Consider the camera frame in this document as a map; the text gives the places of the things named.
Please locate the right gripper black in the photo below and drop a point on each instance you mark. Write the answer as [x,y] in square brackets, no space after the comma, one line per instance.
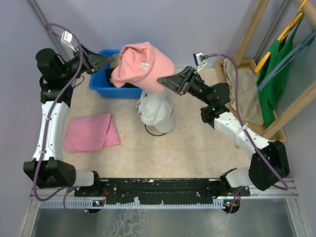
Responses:
[180,83]

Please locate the grey blue hanger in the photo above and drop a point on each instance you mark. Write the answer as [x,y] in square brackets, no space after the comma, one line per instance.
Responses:
[288,58]

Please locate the yellow hanger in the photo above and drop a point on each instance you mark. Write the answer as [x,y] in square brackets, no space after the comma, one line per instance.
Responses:
[283,36]

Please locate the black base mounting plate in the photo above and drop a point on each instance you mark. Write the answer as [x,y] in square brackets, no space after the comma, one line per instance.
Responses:
[157,191]

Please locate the green tank top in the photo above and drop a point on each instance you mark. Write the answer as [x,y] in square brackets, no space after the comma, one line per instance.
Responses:
[273,90]

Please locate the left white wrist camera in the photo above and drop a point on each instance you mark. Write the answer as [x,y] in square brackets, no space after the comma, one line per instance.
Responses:
[66,39]

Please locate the black wire hat stand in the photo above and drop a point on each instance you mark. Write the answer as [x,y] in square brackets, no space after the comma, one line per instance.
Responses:
[151,130]

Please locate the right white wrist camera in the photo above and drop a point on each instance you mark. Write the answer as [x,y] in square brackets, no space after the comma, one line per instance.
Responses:
[199,60]

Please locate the pink baseball cap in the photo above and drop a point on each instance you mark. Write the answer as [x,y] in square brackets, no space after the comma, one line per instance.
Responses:
[141,65]

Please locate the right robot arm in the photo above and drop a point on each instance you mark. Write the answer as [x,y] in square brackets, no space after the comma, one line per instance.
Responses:
[269,163]

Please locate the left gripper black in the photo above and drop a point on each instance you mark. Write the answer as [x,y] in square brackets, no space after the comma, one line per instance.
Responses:
[92,61]

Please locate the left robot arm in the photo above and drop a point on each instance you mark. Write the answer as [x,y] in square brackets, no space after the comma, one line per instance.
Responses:
[47,168]

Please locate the white baseball cap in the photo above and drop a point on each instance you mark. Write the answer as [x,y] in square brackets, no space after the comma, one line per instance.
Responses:
[155,109]

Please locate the tan baseball cap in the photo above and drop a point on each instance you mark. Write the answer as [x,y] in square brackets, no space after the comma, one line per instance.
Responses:
[114,64]

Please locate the pink folded cloth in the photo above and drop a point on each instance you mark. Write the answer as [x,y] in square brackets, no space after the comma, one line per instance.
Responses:
[91,133]

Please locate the beige cloth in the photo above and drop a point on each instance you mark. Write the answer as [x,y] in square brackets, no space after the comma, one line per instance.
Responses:
[243,92]

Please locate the blue plastic bin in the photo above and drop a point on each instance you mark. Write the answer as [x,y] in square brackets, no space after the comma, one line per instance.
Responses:
[100,83]

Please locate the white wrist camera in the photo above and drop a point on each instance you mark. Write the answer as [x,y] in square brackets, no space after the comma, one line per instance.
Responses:
[66,39]
[199,60]

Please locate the aluminium rail frame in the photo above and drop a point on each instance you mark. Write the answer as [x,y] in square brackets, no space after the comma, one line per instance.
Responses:
[67,199]

